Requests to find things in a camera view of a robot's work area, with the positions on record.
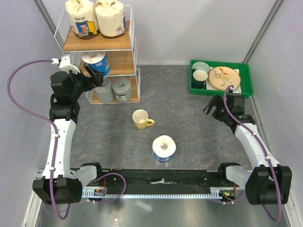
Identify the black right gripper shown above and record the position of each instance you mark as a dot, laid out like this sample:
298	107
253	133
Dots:
218	101

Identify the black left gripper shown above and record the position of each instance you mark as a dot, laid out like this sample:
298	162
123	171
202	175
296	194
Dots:
90	82

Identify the grey paper roll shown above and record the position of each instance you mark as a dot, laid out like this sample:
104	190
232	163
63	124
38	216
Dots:
105	93
122	89

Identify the white blue paper roll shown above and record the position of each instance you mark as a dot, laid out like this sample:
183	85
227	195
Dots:
97	60
163	148

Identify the beige paper roll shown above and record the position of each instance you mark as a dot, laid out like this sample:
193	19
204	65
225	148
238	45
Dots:
111	18
82	18

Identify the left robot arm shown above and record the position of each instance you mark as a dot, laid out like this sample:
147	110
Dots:
58	185

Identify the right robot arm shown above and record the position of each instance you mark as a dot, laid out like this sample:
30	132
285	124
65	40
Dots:
269	182

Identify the orange floral plate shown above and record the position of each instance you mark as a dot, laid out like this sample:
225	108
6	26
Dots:
222	75

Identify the green plastic tray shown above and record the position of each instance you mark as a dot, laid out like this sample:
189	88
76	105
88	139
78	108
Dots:
221	75

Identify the dark green white cup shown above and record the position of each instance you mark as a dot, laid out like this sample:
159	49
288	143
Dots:
199	78

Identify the light green bowl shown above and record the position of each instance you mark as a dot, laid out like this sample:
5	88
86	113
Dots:
201	66

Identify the yellow ceramic mug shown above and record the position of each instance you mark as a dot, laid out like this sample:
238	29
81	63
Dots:
141	119

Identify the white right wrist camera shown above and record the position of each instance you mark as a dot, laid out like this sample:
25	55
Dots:
232	89

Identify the white wire three-tier shelf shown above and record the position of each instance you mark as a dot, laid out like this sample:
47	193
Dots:
121	52

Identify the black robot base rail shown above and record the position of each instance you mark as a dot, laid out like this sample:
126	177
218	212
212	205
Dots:
175	180

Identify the grey slotted cable duct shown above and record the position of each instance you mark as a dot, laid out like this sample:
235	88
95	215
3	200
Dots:
98	193

